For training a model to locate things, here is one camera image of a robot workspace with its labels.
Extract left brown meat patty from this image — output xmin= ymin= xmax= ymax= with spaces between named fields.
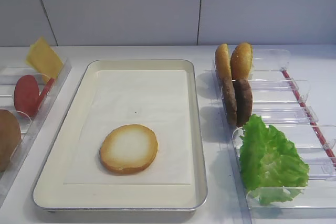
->
xmin=222 ymin=79 xmax=237 ymax=126

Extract brown meat patty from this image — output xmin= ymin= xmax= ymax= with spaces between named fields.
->
xmin=222 ymin=79 xmax=237 ymax=126
xmin=233 ymin=79 xmax=253 ymax=127

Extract right brown meat patty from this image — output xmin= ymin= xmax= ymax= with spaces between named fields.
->
xmin=233 ymin=79 xmax=253 ymax=127

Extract right red tomato slice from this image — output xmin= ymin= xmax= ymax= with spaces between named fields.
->
xmin=34 ymin=78 xmax=55 ymax=115

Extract red tomato slice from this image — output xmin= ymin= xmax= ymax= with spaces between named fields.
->
xmin=14 ymin=74 xmax=39 ymax=117
xmin=34 ymin=78 xmax=55 ymax=115

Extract green lettuce leaf in rack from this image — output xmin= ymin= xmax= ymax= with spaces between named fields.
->
xmin=239 ymin=114 xmax=309 ymax=205

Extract yellow cheese slices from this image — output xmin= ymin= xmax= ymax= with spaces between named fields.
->
xmin=26 ymin=37 xmax=64 ymax=83

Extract left red tomato slice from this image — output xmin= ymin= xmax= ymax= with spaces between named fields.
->
xmin=14 ymin=74 xmax=39 ymax=117

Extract white paper tray liner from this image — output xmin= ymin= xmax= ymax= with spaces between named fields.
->
xmin=65 ymin=70 xmax=192 ymax=184

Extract bottom bun slice on tray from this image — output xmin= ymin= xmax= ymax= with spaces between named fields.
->
xmin=99 ymin=124 xmax=158 ymax=174

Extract left bun half right rack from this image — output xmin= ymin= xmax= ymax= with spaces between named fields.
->
xmin=215 ymin=44 xmax=232 ymax=81

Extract bun half rack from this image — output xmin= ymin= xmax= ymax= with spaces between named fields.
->
xmin=230 ymin=42 xmax=253 ymax=80
xmin=215 ymin=44 xmax=232 ymax=81

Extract clear acrylic right rack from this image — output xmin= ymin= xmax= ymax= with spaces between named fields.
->
xmin=212 ymin=49 xmax=336 ymax=224

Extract clear acrylic rack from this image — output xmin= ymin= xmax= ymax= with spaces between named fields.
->
xmin=1 ymin=58 xmax=71 ymax=197
xmin=212 ymin=49 xmax=336 ymax=224

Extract cream metal tray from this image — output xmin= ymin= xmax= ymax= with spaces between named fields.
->
xmin=33 ymin=60 xmax=207 ymax=211

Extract clear acrylic left rack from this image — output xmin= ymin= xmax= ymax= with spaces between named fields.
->
xmin=1 ymin=58 xmax=71 ymax=197

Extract brown bun in left rack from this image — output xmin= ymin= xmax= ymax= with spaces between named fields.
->
xmin=1 ymin=109 xmax=21 ymax=172

